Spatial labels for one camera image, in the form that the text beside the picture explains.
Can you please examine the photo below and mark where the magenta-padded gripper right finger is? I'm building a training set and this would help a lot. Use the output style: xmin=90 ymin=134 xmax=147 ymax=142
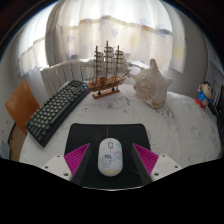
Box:
xmin=131 ymin=143 xmax=184 ymax=186

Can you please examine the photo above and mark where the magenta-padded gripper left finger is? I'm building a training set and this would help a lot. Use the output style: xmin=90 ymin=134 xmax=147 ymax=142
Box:
xmin=41 ymin=142 xmax=92 ymax=186

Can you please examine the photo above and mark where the white cartoon-print computer mouse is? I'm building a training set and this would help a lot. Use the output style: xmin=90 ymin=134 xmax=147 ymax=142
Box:
xmin=97 ymin=137 xmax=124 ymax=177

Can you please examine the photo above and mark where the black mouse pad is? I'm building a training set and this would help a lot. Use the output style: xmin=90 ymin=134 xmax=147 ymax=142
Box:
xmin=63 ymin=123 xmax=152 ymax=189

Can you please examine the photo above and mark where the white cartoon-print tablecloth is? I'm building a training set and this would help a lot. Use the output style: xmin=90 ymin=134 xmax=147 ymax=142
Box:
xmin=19 ymin=83 xmax=223 ymax=191

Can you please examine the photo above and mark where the black mechanical keyboard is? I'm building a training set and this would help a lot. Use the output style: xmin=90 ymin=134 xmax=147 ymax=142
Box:
xmin=25 ymin=79 xmax=90 ymax=148

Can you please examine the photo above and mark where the wooden chair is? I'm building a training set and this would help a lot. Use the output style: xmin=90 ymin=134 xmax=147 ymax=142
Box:
xmin=4 ymin=79 xmax=41 ymax=163

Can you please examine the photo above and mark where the large white conch shell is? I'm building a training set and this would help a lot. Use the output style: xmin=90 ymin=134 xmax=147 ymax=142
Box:
xmin=132 ymin=58 xmax=174 ymax=109

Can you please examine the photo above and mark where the cartoon boy figurine clock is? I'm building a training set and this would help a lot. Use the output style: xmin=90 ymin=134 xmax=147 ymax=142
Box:
xmin=195 ymin=80 xmax=213 ymax=110

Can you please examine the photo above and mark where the white radiator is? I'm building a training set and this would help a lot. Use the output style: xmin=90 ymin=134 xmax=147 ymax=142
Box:
xmin=40 ymin=59 xmax=98 ymax=98

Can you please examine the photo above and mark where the wooden sailing ship model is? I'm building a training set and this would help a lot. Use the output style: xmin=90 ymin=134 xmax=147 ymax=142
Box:
xmin=83 ymin=40 xmax=132 ymax=100

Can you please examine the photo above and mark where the black router with antennas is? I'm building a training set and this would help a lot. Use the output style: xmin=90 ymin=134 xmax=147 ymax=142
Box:
xmin=208 ymin=84 xmax=224 ymax=118

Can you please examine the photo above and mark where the white sheer printed curtain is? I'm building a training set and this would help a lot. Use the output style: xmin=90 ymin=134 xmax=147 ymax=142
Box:
xmin=16 ymin=0 xmax=188 ymax=76

